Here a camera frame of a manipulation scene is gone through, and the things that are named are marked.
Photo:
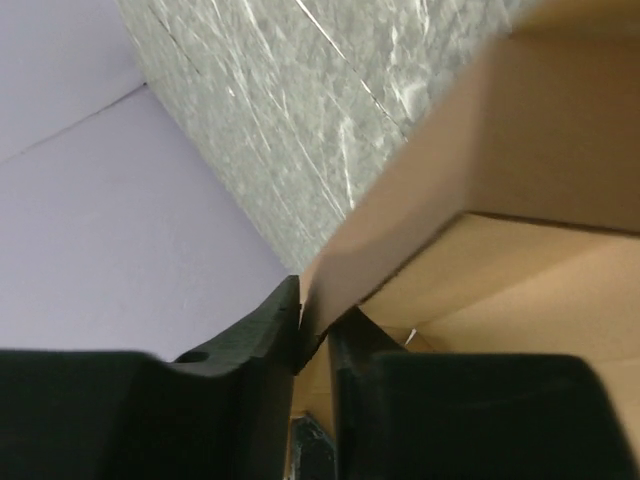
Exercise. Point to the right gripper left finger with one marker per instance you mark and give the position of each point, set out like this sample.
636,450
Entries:
219,411

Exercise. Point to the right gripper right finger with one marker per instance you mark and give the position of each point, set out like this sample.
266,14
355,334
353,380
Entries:
404,415

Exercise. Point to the brown cardboard box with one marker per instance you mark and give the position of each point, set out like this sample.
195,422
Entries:
509,222

